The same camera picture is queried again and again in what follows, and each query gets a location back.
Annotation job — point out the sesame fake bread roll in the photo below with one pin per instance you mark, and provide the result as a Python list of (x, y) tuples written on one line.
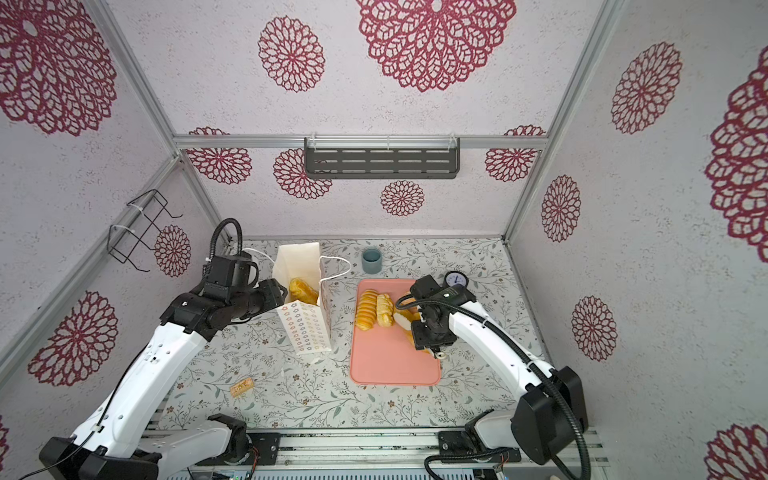
[(366, 310)]

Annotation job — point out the pink tray mat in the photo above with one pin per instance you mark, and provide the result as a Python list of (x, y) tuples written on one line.
[(384, 356)]

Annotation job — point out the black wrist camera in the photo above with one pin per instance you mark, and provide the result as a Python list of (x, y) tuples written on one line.
[(229, 275), (427, 291)]

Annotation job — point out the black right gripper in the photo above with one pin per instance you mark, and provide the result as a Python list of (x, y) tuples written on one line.
[(420, 340)]

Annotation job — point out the grey wall shelf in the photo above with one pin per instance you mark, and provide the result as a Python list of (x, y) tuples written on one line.
[(381, 160)]

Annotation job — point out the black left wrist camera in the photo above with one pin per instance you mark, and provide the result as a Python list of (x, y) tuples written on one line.
[(229, 275)]

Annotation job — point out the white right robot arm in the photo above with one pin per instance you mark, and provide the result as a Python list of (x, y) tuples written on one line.
[(550, 417)]

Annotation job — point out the ridged yellow fake bread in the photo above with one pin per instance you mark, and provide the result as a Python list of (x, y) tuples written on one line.
[(301, 290)]

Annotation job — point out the black wire wall rack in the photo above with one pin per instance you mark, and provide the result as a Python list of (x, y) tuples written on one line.
[(124, 239)]

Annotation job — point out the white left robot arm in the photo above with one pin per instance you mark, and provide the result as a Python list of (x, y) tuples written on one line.
[(109, 444)]

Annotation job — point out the white printed paper bag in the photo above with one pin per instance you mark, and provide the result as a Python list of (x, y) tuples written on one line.
[(306, 272)]

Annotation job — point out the small wooden block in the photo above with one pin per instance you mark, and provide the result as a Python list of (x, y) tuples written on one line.
[(241, 387)]

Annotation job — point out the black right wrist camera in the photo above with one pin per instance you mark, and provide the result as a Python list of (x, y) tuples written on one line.
[(427, 291)]

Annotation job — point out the teal ceramic cup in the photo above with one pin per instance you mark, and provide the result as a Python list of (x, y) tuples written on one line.
[(371, 260)]

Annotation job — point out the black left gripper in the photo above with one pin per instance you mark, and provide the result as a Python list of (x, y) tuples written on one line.
[(270, 288)]

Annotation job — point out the metal base rail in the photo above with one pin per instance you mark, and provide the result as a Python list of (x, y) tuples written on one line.
[(364, 453)]

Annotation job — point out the small black alarm clock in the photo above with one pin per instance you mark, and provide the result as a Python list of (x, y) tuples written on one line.
[(456, 279)]

